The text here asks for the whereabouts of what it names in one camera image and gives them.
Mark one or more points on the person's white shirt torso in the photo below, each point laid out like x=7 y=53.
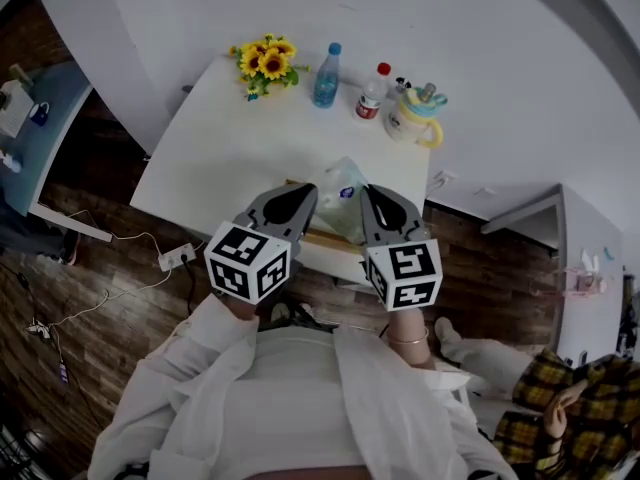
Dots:
x=300 y=408

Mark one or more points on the yellow sunflower bouquet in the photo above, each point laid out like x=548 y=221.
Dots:
x=265 y=63

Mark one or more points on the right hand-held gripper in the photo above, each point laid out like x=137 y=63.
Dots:
x=405 y=273

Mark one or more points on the teal small object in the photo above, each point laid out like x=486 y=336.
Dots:
x=607 y=254

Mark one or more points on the wooden tray box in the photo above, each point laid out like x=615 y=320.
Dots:
x=330 y=242

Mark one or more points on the clear bottle red cap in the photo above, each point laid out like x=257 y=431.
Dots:
x=371 y=100

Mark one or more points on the blue mug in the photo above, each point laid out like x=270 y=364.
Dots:
x=39 y=115

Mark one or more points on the black smartphone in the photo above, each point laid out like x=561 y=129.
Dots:
x=582 y=357
x=568 y=362

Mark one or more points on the white table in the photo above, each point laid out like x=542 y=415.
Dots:
x=590 y=228
x=225 y=158

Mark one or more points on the blue water bottle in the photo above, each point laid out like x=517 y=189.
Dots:
x=326 y=85

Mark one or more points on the white power strip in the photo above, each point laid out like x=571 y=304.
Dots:
x=175 y=257

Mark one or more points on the white wet wipes packet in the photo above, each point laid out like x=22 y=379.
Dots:
x=340 y=203

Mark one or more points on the person's right forearm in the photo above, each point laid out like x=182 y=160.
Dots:
x=410 y=353

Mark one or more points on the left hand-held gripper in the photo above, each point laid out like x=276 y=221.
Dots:
x=245 y=263

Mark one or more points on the light blue table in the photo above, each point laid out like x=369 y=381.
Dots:
x=55 y=118

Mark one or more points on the white charger plug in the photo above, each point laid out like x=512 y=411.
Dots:
x=37 y=329

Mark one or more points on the purple smartphone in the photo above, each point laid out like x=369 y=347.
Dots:
x=62 y=372

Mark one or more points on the small white bottle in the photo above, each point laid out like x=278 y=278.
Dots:
x=11 y=163

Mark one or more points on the white wall socket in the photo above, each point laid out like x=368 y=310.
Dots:
x=445 y=175

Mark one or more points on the person's left forearm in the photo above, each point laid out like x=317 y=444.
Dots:
x=210 y=333

